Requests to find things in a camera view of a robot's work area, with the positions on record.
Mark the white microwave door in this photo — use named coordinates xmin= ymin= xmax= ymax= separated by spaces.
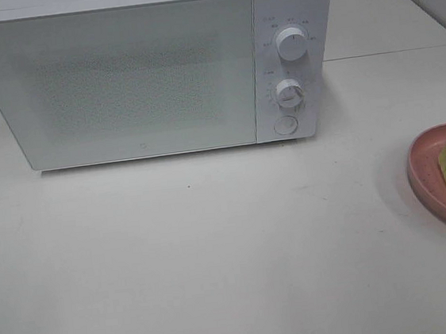
xmin=0 ymin=0 xmax=256 ymax=171

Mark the upper white power knob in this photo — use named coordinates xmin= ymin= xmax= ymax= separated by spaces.
xmin=275 ymin=25 xmax=308 ymax=61

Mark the white microwave oven body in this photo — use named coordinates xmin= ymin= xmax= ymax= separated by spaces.
xmin=0 ymin=0 xmax=330 ymax=160

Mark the pink round plate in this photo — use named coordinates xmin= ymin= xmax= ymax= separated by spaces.
xmin=406 ymin=124 xmax=446 ymax=223

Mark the lower white timer knob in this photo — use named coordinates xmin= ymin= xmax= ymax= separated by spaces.
xmin=275 ymin=79 xmax=304 ymax=109

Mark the round white door button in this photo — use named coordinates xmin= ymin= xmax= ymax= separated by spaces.
xmin=274 ymin=116 xmax=298 ymax=136

